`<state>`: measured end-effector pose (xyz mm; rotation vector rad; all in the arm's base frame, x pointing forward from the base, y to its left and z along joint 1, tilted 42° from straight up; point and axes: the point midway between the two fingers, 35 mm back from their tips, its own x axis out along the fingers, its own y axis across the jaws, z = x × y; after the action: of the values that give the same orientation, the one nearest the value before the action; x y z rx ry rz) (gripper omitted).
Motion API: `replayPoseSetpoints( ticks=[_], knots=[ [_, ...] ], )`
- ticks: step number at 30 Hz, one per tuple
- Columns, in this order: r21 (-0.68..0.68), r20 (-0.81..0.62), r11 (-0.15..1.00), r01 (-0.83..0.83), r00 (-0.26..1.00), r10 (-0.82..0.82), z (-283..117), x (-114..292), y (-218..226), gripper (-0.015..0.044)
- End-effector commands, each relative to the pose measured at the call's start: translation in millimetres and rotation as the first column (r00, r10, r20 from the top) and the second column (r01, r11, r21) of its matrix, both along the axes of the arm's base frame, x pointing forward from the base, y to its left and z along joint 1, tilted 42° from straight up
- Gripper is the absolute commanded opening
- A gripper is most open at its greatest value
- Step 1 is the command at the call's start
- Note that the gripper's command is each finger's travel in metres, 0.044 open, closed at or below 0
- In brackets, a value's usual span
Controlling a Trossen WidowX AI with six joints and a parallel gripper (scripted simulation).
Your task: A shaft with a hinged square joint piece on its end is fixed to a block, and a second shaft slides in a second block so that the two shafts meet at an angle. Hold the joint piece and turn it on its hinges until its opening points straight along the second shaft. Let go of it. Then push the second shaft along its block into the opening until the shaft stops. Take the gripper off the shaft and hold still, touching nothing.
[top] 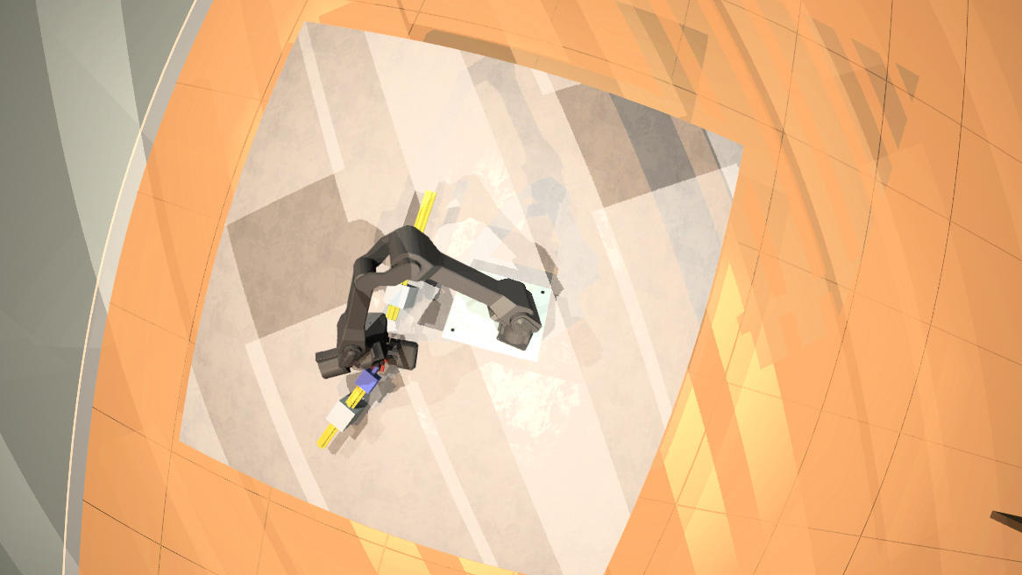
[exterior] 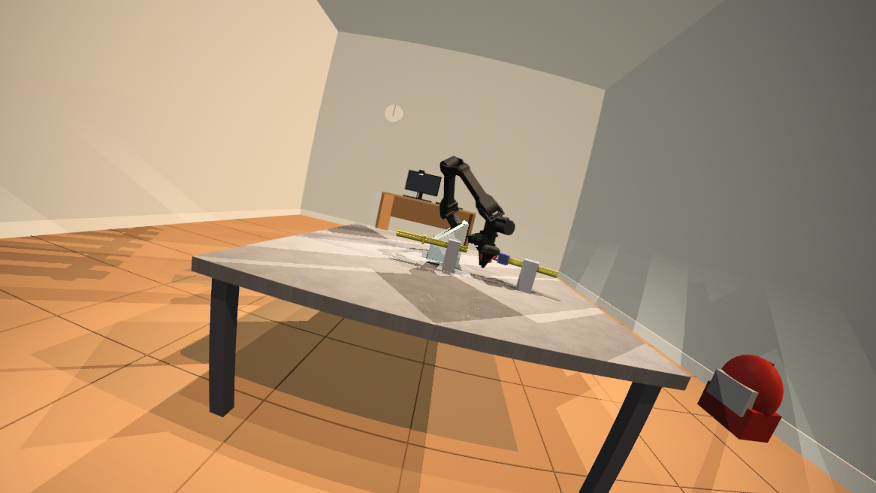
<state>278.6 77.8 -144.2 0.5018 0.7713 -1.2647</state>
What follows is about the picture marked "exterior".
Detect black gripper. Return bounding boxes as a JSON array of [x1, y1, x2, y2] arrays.
[[474, 228, 500, 268]]

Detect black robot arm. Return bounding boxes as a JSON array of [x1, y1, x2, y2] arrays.
[[440, 156, 515, 243]]

